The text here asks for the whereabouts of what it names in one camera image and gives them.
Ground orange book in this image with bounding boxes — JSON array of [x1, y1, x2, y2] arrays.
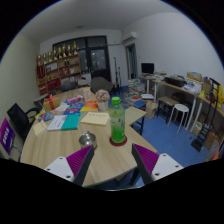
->
[[80, 100, 99, 113]]

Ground white round stool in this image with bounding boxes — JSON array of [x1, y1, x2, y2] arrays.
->
[[167, 103, 190, 135]]

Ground purple sign board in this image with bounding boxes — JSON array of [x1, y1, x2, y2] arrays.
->
[[0, 117, 16, 156]]

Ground pink flowers in white pot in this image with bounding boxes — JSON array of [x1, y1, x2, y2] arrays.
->
[[94, 89, 111, 112]]

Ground black folding ladder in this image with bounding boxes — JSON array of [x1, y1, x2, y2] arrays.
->
[[190, 78, 222, 153]]

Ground white printed booklet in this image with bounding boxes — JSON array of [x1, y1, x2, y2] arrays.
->
[[46, 114, 68, 132]]

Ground beige paper bag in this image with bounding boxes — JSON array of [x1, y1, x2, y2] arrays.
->
[[145, 100, 159, 120]]

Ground black computer monitor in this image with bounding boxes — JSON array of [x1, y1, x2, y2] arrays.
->
[[140, 62, 155, 76]]

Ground green-capped green drink bottle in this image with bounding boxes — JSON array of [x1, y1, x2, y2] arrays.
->
[[108, 96, 127, 145]]

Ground yellow gift box red ribbon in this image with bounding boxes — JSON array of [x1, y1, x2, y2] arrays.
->
[[42, 93, 61, 113]]

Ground small standing card box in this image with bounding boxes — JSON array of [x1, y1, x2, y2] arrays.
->
[[82, 87, 93, 103]]

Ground pink box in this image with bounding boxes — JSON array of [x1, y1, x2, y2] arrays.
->
[[65, 95, 84, 105]]

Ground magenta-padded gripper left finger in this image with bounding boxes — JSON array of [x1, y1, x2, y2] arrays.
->
[[44, 144, 96, 187]]

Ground blue book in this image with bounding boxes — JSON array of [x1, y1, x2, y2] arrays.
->
[[63, 102, 85, 116]]

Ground flat round red coaster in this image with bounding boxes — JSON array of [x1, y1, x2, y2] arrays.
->
[[108, 134, 129, 147]]

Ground black tripod stand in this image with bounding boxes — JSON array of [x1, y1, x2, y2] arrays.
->
[[112, 56, 123, 88]]

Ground black office chair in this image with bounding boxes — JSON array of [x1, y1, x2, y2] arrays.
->
[[6, 102, 41, 141]]

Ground white wall air conditioner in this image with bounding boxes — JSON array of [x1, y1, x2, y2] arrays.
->
[[121, 31, 138, 44]]

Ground pale yellow envelope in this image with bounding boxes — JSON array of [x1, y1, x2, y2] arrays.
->
[[80, 111, 111, 127]]

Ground long cluttered side desk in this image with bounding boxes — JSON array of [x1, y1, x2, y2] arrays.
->
[[138, 71, 224, 141]]

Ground wooden shelf unit with trophies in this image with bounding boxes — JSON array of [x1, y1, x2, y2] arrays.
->
[[35, 41, 83, 96]]

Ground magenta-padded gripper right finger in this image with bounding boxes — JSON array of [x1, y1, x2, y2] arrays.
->
[[130, 143, 185, 186]]

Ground small wooden side table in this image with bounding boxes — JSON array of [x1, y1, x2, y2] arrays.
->
[[124, 105, 148, 136]]

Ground dark glass double door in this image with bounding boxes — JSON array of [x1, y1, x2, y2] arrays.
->
[[52, 35, 112, 83]]

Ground small metal cup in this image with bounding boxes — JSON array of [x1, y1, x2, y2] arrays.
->
[[78, 130, 98, 150]]

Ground grey armchair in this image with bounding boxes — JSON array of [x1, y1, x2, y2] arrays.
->
[[90, 76, 114, 94]]

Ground small pale yellow card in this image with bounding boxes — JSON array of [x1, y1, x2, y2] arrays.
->
[[32, 119, 49, 137]]

